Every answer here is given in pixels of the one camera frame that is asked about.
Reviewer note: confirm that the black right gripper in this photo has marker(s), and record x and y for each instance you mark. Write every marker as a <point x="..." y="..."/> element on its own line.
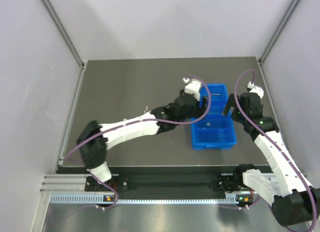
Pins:
<point x="231" y="104"/>

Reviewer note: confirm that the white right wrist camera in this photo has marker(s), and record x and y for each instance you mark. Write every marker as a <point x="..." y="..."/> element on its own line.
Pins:
<point x="252" y="88"/>

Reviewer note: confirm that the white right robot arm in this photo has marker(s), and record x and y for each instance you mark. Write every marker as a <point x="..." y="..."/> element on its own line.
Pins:
<point x="292" y="198"/>

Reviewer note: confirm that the aluminium frame post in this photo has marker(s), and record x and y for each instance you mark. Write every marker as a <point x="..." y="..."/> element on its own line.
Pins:
<point x="279" y="30"/>
<point x="62" y="31"/>

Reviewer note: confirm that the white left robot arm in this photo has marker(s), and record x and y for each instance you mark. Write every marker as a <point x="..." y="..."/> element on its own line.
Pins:
<point x="96" y="139"/>

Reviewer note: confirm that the left aluminium frame post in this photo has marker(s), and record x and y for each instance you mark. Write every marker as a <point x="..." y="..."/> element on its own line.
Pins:
<point x="62" y="31"/>

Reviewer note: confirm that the right aluminium frame post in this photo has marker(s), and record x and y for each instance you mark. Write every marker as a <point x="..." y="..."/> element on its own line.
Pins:
<point x="279" y="30"/>

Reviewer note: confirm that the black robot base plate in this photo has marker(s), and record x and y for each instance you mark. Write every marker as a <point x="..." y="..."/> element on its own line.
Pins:
<point x="123" y="183"/>

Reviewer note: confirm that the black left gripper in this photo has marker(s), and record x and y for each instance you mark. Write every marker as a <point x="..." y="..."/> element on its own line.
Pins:
<point x="203" y="103"/>

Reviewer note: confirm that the grey slotted cable duct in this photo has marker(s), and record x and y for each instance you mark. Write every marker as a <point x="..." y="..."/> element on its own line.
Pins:
<point x="104" y="199"/>

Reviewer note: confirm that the aluminium front rail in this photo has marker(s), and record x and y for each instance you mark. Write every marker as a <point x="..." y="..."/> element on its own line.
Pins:
<point x="63" y="183"/>

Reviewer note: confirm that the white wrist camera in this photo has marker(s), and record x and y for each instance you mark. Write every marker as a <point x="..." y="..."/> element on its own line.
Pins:
<point x="252" y="88"/>
<point x="193" y="86"/>

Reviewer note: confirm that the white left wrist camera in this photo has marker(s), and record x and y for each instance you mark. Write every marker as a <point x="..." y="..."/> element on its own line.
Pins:
<point x="193" y="86"/>

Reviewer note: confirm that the blue compartment tray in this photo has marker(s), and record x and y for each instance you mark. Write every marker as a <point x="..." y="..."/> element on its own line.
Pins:
<point x="221" y="133"/>

